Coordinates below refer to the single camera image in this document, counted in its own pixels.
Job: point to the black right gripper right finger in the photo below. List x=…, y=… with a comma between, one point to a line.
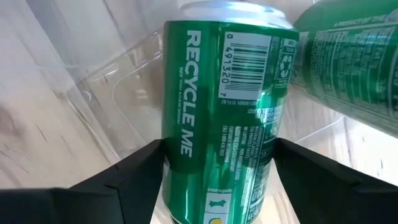
x=335, y=199

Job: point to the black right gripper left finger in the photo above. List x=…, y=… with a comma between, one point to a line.
x=109, y=199

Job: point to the green soda can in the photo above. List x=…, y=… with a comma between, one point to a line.
x=217, y=124
x=351, y=62

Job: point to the clear plastic bin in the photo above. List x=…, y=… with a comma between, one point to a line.
x=130, y=81

